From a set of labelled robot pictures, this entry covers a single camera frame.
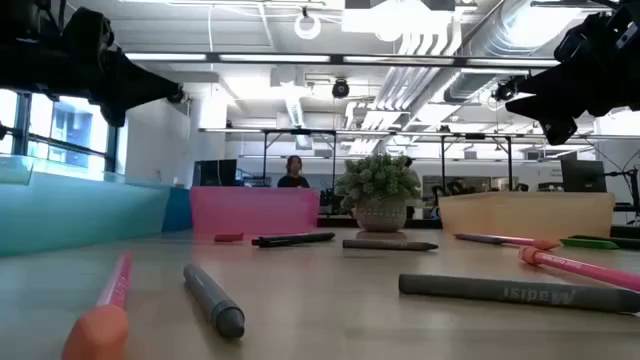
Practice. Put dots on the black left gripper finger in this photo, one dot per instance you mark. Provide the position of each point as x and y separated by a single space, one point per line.
112 112
140 90

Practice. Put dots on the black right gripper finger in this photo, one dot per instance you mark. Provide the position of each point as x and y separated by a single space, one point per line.
555 102
557 131

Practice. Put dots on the pink pencil with orange eraser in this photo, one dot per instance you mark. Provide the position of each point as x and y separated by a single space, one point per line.
580 267
505 240

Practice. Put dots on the thin black pen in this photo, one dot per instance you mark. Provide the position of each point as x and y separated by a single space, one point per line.
631 242

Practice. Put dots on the red eraser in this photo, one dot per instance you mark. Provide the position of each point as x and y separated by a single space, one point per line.
228 237

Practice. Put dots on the dark grey marker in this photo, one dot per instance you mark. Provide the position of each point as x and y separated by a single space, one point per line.
385 245

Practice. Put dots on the thick black pen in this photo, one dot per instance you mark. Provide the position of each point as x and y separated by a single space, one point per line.
292 240

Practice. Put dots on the coral pencil with orange eraser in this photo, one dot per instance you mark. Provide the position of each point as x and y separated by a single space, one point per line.
97 332

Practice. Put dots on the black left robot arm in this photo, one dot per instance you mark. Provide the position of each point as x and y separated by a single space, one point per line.
25 50

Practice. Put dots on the teal plastic bin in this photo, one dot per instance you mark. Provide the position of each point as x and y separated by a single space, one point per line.
75 215

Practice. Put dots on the blue plastic bin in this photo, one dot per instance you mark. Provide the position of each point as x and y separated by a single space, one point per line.
177 210

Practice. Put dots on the pink plastic bin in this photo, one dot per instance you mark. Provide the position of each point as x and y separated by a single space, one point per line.
250 210

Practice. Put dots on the person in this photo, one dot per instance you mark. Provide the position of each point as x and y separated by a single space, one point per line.
293 181

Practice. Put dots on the green potted plant white pot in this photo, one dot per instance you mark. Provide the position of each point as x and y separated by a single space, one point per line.
377 185

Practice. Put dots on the black beam with light strips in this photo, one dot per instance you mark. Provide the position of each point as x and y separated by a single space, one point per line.
337 59

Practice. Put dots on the window with black frame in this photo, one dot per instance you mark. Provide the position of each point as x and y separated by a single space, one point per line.
70 130

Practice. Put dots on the silver ventilation duct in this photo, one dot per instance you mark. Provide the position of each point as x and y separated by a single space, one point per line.
500 35

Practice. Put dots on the black aluminium table frame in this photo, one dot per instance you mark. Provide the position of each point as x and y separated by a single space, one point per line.
425 223

